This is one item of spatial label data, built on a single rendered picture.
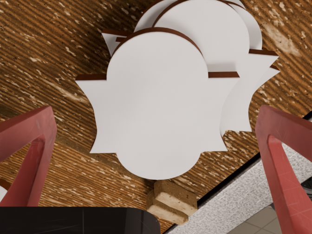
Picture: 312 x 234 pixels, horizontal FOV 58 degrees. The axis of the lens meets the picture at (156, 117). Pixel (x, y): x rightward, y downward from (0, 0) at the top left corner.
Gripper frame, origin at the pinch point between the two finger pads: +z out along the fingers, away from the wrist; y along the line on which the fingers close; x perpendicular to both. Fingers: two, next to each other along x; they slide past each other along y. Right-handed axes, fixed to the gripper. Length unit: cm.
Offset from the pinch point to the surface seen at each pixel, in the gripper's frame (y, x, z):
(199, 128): -3.5, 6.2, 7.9
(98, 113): 4.4, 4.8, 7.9
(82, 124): 8.0, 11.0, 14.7
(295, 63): -13.2, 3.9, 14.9
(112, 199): 5.8, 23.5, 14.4
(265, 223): -76, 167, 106
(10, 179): 18.3, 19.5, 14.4
